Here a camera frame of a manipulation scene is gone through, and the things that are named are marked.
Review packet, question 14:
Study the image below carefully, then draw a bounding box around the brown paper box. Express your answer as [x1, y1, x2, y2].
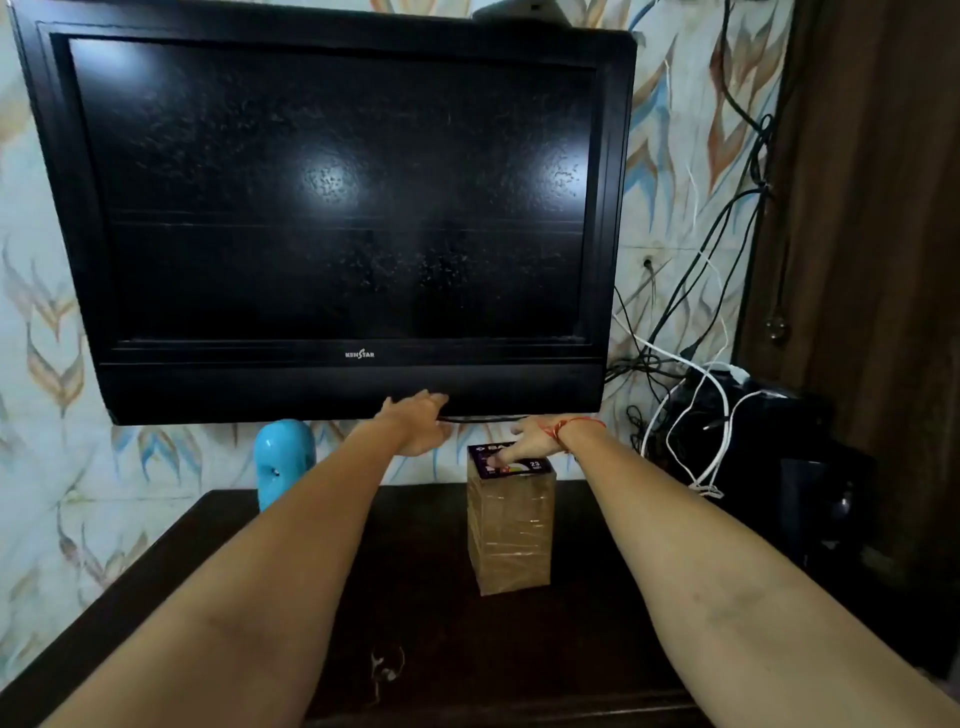
[466, 440, 558, 598]

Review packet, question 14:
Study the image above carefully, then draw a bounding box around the bundle of black cables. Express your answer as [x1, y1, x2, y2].
[603, 0, 778, 451]

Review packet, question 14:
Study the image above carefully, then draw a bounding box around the brown wooden door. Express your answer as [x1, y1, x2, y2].
[731, 0, 960, 586]

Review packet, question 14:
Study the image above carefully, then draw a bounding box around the black electronic device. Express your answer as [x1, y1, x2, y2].
[659, 374, 879, 571]

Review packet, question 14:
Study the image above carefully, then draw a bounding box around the dark wooden table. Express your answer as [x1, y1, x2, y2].
[0, 479, 960, 728]

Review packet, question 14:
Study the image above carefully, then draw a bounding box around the person's right forearm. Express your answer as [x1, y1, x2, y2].
[558, 423, 960, 728]

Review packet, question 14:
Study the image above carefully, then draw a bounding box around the person's right hand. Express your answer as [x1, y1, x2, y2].
[491, 414, 573, 465]

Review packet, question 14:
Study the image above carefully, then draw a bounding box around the person's left hand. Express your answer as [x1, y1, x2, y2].
[372, 389, 454, 458]

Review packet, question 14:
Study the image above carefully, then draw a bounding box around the black flat screen television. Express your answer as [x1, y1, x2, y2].
[7, 0, 639, 427]

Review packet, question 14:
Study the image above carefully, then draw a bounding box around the person's left forearm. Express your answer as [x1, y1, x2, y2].
[41, 419, 421, 728]

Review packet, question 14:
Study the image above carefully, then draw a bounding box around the white cable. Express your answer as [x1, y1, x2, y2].
[611, 314, 751, 500]

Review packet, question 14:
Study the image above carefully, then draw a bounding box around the blue air freshener dispenser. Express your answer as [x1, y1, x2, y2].
[253, 419, 318, 514]

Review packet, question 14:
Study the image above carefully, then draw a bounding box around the red thread bracelet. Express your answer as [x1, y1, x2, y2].
[541, 416, 607, 445]

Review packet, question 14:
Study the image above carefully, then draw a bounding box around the grey object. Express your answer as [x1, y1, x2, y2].
[472, 0, 571, 28]

